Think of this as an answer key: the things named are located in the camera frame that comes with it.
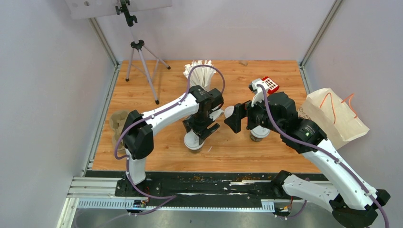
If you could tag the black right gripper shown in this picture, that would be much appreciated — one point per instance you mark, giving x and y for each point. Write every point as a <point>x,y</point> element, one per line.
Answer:
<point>234,121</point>

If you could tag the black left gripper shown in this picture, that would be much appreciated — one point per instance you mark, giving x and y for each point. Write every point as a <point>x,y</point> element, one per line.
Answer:
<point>190,124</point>

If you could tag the white coffee cup lid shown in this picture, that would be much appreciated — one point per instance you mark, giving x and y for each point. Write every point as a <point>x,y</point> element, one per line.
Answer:
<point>191,140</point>

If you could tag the brown cup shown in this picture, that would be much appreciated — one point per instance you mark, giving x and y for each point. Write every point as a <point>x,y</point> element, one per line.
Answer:
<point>195,150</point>
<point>254,138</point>

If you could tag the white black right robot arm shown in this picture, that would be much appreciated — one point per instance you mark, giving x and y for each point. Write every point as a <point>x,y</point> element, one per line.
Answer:
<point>352,201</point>

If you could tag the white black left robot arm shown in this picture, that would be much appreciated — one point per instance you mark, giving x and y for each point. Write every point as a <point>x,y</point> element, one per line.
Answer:
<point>197,108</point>

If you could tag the paper takeout bag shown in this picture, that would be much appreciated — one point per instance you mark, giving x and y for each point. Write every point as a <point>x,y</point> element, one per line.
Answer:
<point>334,115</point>

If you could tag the red white toy block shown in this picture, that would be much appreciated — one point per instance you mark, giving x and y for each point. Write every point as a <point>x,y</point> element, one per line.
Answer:
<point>272,86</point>

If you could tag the white cup of straws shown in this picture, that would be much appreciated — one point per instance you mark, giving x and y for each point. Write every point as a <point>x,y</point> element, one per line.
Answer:
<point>201,76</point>

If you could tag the cardboard cup carrier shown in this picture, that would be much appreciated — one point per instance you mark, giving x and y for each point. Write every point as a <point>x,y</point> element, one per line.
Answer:
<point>117,121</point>

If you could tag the camera tripod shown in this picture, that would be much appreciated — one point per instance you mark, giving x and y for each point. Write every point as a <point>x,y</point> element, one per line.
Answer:
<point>138,45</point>

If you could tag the aluminium rail frame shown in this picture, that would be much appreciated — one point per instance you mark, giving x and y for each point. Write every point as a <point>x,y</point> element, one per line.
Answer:
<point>97,191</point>

